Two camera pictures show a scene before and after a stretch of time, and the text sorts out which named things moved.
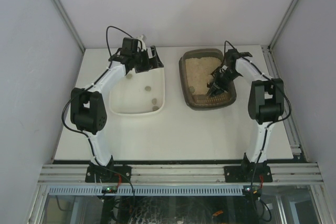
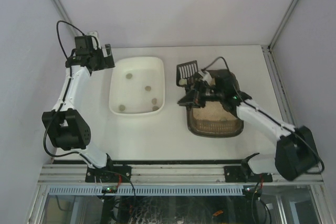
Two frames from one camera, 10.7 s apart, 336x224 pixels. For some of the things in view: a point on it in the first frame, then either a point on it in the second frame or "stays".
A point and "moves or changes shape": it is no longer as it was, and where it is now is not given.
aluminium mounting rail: (180, 174) stays
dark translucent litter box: (196, 66) -> (214, 119)
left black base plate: (106, 173) stays
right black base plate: (248, 172) stays
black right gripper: (223, 77) -> (197, 96)
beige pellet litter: (198, 70) -> (212, 111)
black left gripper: (146, 60) -> (105, 57)
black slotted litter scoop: (217, 81) moves or changes shape
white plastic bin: (140, 93) stays
